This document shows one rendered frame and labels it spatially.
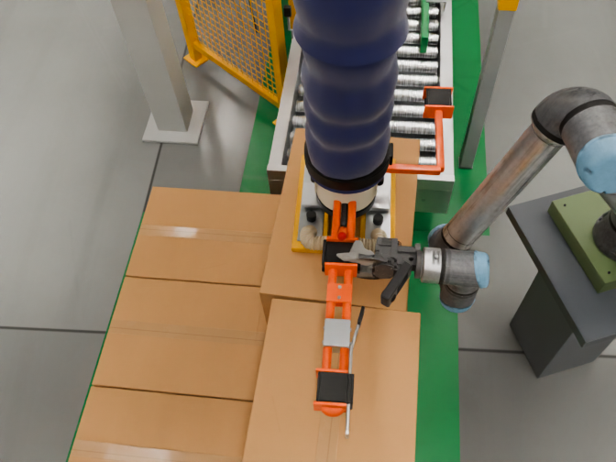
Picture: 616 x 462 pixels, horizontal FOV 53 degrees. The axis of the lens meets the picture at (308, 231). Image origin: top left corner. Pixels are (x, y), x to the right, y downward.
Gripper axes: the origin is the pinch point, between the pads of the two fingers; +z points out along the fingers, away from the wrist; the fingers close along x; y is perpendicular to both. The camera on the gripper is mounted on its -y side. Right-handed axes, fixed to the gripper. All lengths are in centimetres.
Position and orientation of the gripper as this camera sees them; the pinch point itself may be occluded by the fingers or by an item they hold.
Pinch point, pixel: (341, 265)
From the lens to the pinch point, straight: 158.7
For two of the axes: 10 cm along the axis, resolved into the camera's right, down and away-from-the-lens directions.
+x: -0.4, -5.4, -8.4
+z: -9.9, -0.8, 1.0
